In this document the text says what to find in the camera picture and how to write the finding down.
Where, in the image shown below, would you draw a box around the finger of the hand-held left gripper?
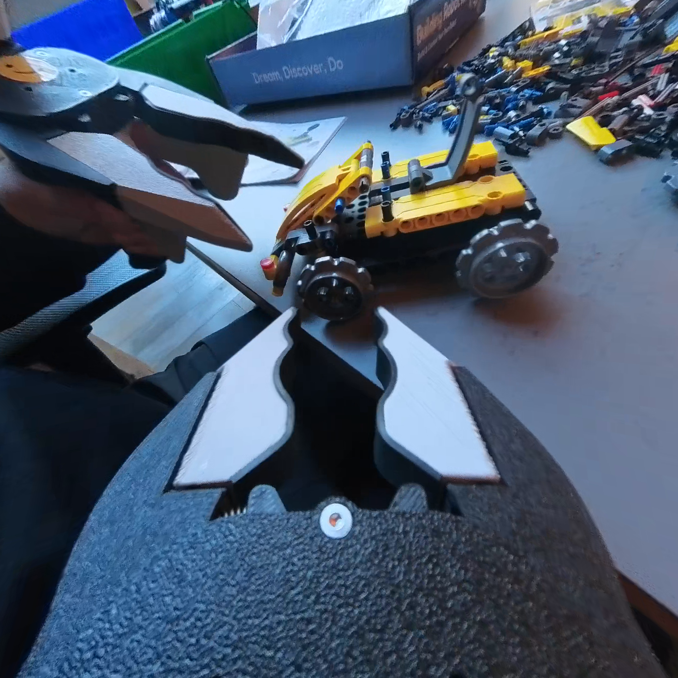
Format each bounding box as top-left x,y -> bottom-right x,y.
47,130 -> 254,264
130,84 -> 306,202

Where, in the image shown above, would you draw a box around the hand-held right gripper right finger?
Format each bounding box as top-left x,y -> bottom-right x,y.
373,306 -> 502,485

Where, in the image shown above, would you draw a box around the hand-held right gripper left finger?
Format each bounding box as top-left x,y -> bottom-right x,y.
173,306 -> 297,489

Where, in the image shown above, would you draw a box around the yellow black brick toy car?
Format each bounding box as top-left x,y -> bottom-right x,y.
260,71 -> 560,324

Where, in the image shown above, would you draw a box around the person's left hand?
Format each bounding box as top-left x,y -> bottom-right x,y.
0,159 -> 183,264

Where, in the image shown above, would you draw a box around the blue board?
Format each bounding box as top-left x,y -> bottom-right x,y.
10,0 -> 145,49

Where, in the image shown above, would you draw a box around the green board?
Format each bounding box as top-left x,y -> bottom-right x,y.
107,0 -> 258,105

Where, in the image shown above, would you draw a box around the instruction booklet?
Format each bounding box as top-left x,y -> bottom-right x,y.
239,115 -> 348,187

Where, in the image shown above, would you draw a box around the dark blue cardboard box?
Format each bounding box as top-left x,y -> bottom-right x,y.
206,0 -> 487,108

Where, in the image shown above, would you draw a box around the wooden plank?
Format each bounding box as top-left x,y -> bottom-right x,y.
86,333 -> 155,380

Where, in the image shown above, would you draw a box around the grey office chair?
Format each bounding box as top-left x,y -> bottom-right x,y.
0,258 -> 168,367

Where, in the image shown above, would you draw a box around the silver plastic bag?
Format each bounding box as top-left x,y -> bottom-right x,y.
256,0 -> 412,51

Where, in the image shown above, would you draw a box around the person's legs in dark pants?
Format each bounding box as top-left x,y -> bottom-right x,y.
0,304 -> 284,678

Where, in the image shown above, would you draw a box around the yellow curved brick panel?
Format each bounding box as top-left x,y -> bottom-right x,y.
565,115 -> 618,151

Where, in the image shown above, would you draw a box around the pile of small brick parts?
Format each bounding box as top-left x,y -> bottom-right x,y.
389,0 -> 678,166

